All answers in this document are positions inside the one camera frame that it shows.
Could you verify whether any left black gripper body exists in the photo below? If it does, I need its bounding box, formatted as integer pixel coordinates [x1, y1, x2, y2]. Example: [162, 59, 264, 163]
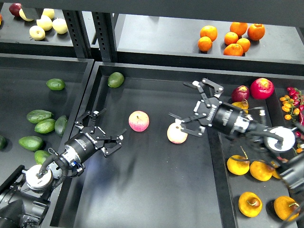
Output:
[64, 128, 105, 162]

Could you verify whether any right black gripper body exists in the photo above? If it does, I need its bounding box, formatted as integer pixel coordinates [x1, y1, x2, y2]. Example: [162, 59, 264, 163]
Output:
[193, 97, 242, 134]

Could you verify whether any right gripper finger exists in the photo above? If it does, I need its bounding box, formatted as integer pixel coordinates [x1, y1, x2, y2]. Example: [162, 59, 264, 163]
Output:
[168, 113, 207, 137]
[183, 78, 224, 105]

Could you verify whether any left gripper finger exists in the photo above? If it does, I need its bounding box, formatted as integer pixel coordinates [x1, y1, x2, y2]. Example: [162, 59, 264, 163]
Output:
[74, 108, 106, 134]
[95, 128, 127, 157]

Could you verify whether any dark green avocado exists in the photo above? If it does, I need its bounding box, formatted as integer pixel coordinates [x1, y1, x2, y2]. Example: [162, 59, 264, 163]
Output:
[34, 150, 51, 164]

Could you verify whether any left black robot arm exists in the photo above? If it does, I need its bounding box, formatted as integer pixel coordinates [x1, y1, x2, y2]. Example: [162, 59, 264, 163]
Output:
[0, 109, 124, 228]

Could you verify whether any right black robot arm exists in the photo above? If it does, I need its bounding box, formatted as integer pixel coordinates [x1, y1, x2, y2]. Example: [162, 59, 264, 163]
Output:
[171, 78, 304, 194]

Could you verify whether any dark avocado cluster right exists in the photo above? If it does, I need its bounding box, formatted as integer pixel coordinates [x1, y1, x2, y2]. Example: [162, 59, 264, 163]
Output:
[55, 115, 68, 137]

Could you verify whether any green avocado cluster middle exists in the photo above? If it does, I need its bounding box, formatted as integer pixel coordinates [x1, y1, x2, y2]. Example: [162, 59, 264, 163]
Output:
[34, 118, 56, 134]

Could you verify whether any green avocado cluster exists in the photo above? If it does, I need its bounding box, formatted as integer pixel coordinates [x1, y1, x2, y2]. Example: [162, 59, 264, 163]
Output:
[26, 109, 53, 124]
[34, 118, 56, 134]

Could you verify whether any green avocado far left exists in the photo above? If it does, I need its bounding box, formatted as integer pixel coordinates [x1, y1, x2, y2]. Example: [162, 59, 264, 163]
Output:
[46, 78, 66, 91]

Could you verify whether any green avocado tray corner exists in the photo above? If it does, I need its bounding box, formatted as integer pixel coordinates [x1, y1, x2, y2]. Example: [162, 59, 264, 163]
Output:
[108, 72, 124, 88]

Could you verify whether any green avocado cluster top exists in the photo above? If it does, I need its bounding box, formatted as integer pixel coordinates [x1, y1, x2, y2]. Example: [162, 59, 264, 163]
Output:
[26, 109, 53, 124]

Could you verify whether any green avocado lower left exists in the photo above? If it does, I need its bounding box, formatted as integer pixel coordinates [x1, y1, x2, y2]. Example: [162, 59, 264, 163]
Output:
[19, 135, 44, 152]

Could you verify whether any dark avocado left edge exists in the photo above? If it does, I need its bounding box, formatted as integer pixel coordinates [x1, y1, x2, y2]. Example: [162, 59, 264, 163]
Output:
[0, 135, 7, 150]

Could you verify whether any pale yellow pink apple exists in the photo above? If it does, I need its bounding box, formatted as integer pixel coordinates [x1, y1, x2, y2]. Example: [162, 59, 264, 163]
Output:
[167, 123, 188, 144]

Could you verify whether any dark red apple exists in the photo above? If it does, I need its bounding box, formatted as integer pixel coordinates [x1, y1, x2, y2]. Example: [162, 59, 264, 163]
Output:
[231, 85, 250, 102]

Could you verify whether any pink red apple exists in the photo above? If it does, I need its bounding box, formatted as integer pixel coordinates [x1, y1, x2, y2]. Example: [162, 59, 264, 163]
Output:
[128, 110, 150, 132]

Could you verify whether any orange lower left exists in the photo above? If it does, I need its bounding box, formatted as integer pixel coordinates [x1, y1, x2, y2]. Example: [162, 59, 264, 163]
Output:
[198, 36, 212, 52]

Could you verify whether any orange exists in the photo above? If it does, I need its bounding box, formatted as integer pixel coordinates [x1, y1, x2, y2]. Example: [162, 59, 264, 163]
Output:
[200, 25, 218, 42]
[198, 36, 212, 52]
[230, 22, 248, 37]
[223, 43, 243, 56]
[247, 24, 266, 41]

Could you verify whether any orange front bottom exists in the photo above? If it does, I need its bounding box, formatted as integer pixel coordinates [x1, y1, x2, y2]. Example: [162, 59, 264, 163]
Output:
[223, 43, 243, 56]

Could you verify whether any bright red apple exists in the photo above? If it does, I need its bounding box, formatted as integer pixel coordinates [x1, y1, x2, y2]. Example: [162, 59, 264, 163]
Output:
[250, 78, 274, 99]

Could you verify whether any black left tray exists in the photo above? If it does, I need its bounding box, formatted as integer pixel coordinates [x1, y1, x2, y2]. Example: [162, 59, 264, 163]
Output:
[0, 54, 94, 182]

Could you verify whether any black tray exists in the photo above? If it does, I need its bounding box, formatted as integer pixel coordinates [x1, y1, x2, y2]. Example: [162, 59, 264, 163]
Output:
[40, 61, 304, 228]
[0, 54, 94, 182]

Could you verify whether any orange centre small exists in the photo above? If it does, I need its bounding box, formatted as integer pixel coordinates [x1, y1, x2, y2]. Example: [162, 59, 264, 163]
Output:
[224, 32, 238, 46]

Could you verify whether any orange small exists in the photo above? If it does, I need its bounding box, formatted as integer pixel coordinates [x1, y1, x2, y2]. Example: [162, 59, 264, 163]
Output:
[224, 32, 238, 46]
[237, 38, 251, 53]

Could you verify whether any orange top left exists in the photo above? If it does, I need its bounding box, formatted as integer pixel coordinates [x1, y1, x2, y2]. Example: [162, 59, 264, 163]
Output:
[200, 25, 218, 42]

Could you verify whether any black centre tray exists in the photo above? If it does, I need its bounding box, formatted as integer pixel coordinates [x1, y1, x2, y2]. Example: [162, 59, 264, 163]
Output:
[40, 61, 304, 228]

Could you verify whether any orange right small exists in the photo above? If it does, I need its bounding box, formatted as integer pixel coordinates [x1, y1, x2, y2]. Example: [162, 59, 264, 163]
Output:
[237, 38, 251, 53]

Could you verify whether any orange top centre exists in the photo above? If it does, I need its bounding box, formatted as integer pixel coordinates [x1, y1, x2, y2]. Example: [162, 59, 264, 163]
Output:
[230, 22, 248, 37]

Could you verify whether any orange top right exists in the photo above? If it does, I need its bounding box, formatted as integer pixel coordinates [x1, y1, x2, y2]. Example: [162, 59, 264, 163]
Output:
[247, 24, 266, 41]

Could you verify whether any black tray divider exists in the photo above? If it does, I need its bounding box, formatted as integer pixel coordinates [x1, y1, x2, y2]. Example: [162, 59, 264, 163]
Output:
[207, 127, 238, 228]

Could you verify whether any cherry tomato vine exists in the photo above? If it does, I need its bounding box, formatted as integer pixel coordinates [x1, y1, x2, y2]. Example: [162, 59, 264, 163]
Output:
[279, 87, 304, 122]

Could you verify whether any black shelf upright left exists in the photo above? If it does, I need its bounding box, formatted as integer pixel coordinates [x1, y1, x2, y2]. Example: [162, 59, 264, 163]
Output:
[62, 9, 92, 58]

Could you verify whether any black shelf upright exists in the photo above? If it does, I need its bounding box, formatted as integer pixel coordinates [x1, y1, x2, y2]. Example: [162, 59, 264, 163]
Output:
[62, 9, 92, 58]
[92, 12, 118, 63]

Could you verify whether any red chili pepper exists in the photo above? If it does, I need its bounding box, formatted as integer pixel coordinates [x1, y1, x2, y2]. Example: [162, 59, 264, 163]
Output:
[294, 112, 304, 139]

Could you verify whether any pale yellow apple right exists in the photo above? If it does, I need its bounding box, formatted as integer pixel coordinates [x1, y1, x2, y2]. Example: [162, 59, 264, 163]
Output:
[52, 18, 68, 35]

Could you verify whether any black shelf upright right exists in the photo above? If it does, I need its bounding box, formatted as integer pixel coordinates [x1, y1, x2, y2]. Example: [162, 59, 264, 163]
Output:
[92, 12, 118, 63]

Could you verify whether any pale yellow apple front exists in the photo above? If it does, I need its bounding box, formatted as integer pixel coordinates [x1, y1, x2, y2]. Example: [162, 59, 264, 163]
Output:
[29, 26, 46, 41]

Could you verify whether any pale yellow apple middle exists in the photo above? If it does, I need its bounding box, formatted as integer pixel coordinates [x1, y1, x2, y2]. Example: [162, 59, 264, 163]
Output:
[36, 15, 53, 31]

